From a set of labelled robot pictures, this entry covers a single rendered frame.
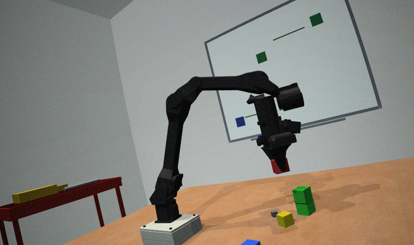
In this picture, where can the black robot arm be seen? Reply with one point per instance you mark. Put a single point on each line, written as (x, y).
(177, 108)

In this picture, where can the red block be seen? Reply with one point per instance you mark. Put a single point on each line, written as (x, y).
(276, 168)

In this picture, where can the yellow cube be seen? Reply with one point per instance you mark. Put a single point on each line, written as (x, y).
(285, 219)

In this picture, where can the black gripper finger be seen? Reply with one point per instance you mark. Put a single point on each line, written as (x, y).
(279, 155)
(265, 149)

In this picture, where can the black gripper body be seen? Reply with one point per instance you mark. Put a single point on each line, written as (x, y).
(270, 132)

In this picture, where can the green block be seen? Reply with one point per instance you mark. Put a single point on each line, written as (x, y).
(302, 194)
(305, 209)

